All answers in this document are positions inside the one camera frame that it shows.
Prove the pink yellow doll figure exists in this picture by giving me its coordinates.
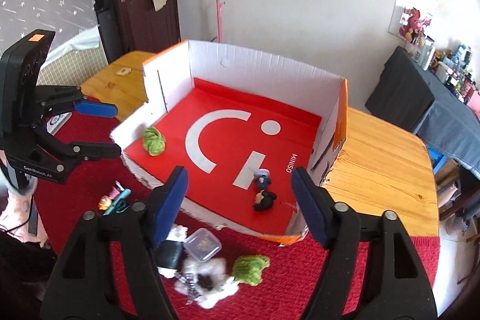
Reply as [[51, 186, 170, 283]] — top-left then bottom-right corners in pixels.
[[97, 181, 124, 211]]

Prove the teal plastic clip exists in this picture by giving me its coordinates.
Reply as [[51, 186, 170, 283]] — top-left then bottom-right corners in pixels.
[[103, 188, 131, 215]]

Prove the green scrunchie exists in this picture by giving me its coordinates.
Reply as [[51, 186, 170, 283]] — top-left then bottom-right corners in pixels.
[[232, 255, 270, 287], [142, 127, 166, 157]]

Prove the black white cloth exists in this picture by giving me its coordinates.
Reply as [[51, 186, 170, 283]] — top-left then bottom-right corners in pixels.
[[154, 224, 188, 280]]

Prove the white fluffy star plush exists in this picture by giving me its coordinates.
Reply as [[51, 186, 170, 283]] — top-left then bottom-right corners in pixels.
[[174, 257, 239, 310]]

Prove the clear small plastic box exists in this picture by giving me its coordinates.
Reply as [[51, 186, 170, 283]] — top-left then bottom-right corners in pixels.
[[183, 228, 222, 262]]

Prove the blue black figurine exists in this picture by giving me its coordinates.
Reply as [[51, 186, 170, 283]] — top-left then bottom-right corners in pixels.
[[253, 169, 277, 212]]

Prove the white phone device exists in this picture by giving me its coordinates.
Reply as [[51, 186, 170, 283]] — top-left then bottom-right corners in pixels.
[[46, 113, 72, 136]]

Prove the red knitted table mat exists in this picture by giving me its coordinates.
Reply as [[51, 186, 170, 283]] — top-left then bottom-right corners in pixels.
[[34, 110, 440, 319]]

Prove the dark wooden door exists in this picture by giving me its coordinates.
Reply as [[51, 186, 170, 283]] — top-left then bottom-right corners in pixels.
[[94, 0, 181, 62]]

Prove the orange cardboard box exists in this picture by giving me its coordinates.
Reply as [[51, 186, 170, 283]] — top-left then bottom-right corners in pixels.
[[111, 40, 348, 245]]

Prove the side table blue cloth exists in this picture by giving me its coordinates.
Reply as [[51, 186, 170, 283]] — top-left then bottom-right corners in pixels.
[[365, 46, 480, 176]]

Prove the pink plush toy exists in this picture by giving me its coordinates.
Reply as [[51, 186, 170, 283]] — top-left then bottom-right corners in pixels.
[[399, 7, 432, 43]]

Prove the pink stick by wall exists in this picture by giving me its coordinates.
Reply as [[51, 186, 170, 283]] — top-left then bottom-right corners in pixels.
[[216, 0, 224, 43]]

